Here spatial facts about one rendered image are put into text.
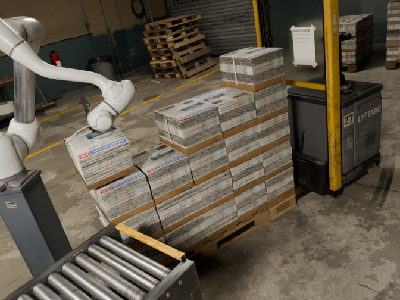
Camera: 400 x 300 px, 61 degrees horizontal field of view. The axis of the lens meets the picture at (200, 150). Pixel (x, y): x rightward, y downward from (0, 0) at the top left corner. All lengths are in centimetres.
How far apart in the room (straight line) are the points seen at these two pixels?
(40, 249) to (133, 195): 59
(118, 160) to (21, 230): 65
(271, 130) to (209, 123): 55
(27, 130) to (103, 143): 43
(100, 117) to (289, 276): 154
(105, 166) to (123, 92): 46
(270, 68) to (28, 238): 182
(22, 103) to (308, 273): 197
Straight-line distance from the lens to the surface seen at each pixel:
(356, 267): 247
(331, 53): 255
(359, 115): 300
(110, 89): 170
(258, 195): 262
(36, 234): 214
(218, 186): 234
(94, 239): 169
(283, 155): 266
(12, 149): 201
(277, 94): 248
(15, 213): 211
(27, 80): 200
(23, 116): 208
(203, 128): 215
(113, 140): 193
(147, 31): 868
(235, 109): 226
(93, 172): 194
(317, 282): 236
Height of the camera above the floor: 172
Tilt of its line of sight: 24 degrees down
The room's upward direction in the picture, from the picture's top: 12 degrees counter-clockwise
